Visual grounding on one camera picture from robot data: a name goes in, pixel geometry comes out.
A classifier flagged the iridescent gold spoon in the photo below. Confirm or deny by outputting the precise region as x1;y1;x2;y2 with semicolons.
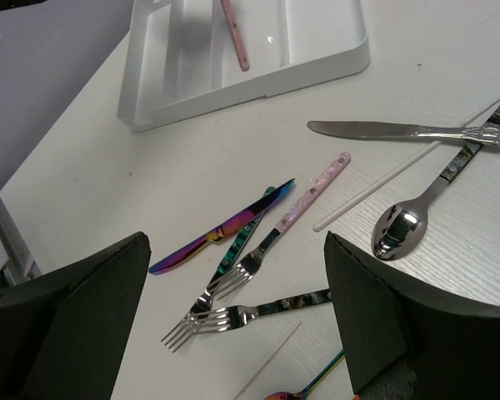
264;350;344;400

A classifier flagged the silver spoon dark handle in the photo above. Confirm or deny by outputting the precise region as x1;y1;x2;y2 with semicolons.
372;105;500;261

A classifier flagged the green handle fork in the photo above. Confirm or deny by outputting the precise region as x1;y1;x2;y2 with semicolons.
161;212;265;353

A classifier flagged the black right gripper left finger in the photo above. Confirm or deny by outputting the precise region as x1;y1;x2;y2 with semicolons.
0;232;151;399

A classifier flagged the dark handle fork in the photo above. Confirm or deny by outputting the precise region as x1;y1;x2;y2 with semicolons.
186;288;332;334

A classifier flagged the pink handle fork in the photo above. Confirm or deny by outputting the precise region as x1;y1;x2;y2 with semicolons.
215;152;351;300

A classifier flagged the iridescent rainbow knife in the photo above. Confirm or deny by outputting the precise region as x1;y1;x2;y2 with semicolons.
148;178;295;275

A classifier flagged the white compartment utensil tray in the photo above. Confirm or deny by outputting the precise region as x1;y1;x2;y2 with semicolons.
117;1;370;133

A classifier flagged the silver spoon pink handle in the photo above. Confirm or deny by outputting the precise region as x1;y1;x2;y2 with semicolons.
220;0;250;72

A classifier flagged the silver ornate butter knife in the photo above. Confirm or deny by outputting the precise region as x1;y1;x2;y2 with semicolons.
307;121;500;146

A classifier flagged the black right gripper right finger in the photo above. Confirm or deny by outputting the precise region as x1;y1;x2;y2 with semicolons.
324;233;500;399

